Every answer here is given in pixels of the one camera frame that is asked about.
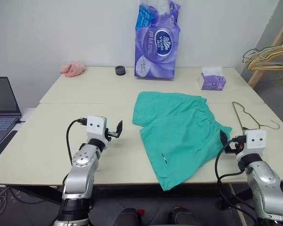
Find green shorts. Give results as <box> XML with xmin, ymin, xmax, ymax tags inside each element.
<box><xmin>132</xmin><ymin>91</ymin><xmax>233</xmax><ymax>192</ymax></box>

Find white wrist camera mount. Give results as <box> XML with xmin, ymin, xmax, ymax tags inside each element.
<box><xmin>86</xmin><ymin>115</ymin><xmax>108</xmax><ymax>143</ymax></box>
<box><xmin>244</xmin><ymin>129</ymin><xmax>267</xmax><ymax>156</ymax></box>

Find wooden clothes rack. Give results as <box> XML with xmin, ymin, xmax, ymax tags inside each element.
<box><xmin>247</xmin><ymin>21</ymin><xmax>283</xmax><ymax>88</ymax></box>

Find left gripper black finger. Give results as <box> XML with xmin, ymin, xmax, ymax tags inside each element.
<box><xmin>116</xmin><ymin>120</ymin><xmax>123</xmax><ymax>139</ymax></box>

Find wooden table leg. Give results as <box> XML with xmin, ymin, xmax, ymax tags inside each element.
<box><xmin>227</xmin><ymin>183</ymin><xmax>248</xmax><ymax>226</ymax></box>

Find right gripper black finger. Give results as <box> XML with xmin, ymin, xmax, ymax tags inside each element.
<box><xmin>220</xmin><ymin>130</ymin><xmax>230</xmax><ymax>148</ymax></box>

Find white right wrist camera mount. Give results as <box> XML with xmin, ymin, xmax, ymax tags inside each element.
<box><xmin>244</xmin><ymin>129</ymin><xmax>267</xmax><ymax>156</ymax></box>

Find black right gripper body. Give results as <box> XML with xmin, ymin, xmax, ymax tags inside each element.
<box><xmin>226</xmin><ymin>136</ymin><xmax>247</xmax><ymax>155</ymax></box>

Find purple Vinda tissue pack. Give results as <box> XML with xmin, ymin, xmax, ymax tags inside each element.
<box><xmin>133</xmin><ymin>0</ymin><xmax>181</xmax><ymax>81</ymax></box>

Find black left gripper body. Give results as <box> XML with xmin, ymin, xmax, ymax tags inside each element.
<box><xmin>105</xmin><ymin>128</ymin><xmax>120</xmax><ymax>142</ymax></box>

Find black smartphone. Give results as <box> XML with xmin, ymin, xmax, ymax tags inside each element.
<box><xmin>0</xmin><ymin>130</ymin><xmax>19</xmax><ymax>155</ymax></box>

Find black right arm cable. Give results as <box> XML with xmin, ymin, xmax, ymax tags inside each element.
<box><xmin>214</xmin><ymin>137</ymin><xmax>260</xmax><ymax>215</ymax></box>

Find grey laptop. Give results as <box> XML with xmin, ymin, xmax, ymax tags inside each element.
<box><xmin>0</xmin><ymin>76</ymin><xmax>22</xmax><ymax>151</ymax></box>

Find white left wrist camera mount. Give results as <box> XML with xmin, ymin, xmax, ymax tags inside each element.
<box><xmin>86</xmin><ymin>115</ymin><xmax>108</xmax><ymax>143</ymax></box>

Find dark rounded shape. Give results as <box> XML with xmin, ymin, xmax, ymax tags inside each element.
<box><xmin>168</xmin><ymin>206</ymin><xmax>201</xmax><ymax>226</ymax></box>
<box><xmin>114</xmin><ymin>207</ymin><xmax>142</xmax><ymax>226</ymax></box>

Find thin metal wire hanger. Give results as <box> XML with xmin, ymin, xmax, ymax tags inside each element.
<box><xmin>232</xmin><ymin>101</ymin><xmax>281</xmax><ymax>132</ymax></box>

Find purple tissue box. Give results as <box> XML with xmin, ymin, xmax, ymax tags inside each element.
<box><xmin>198</xmin><ymin>66</ymin><xmax>227</xmax><ymax>91</ymax></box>

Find pink fluffy cloth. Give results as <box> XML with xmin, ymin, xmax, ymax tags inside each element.
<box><xmin>59</xmin><ymin>60</ymin><xmax>85</xmax><ymax>78</ymax></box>

